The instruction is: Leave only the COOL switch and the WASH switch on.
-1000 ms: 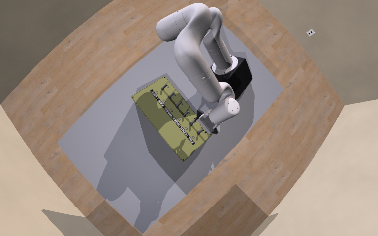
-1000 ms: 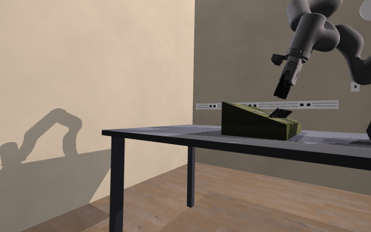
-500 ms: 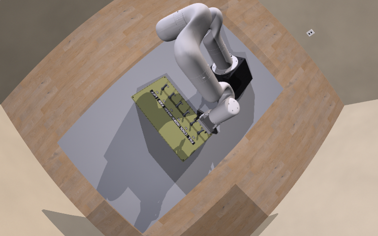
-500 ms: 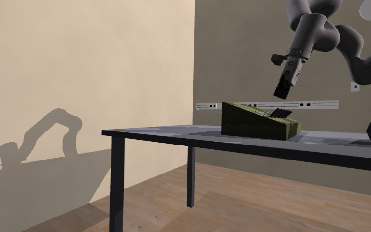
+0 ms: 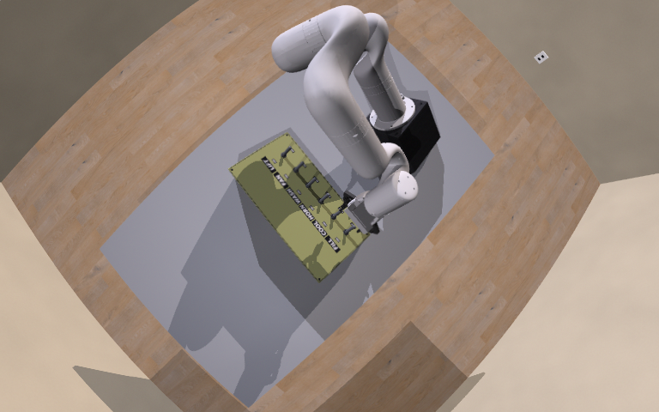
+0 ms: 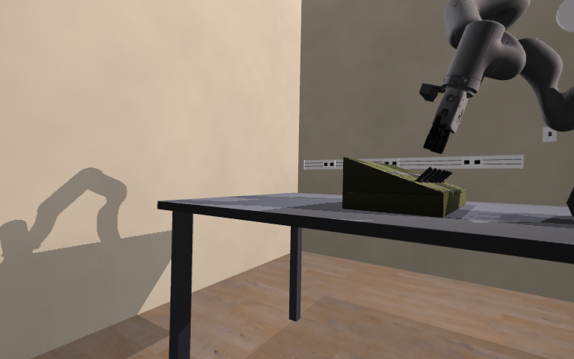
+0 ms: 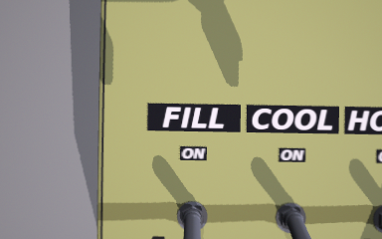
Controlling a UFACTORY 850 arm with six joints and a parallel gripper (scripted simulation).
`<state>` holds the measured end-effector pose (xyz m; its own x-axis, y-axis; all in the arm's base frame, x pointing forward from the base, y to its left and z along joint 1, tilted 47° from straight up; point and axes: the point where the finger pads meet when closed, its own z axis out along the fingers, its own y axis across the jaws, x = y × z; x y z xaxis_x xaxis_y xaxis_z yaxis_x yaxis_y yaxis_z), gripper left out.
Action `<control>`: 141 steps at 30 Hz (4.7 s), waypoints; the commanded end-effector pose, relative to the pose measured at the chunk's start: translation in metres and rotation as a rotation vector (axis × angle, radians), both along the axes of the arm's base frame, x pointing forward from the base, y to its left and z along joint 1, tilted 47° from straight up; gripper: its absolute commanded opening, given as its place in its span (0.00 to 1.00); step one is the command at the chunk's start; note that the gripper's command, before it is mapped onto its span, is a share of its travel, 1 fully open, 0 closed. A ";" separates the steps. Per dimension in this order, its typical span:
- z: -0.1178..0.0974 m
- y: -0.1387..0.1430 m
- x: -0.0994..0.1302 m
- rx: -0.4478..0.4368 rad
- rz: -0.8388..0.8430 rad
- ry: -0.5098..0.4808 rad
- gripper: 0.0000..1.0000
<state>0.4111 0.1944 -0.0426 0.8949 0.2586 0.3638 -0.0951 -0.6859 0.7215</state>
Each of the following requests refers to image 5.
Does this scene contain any olive-yellow switch panel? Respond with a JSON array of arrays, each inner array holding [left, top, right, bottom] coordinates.
[[229, 132, 370, 283]]

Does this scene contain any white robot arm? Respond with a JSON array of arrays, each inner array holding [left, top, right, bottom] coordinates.
[[271, 5, 418, 234]]

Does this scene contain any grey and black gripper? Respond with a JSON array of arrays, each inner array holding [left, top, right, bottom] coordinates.
[[339, 191, 383, 234]]

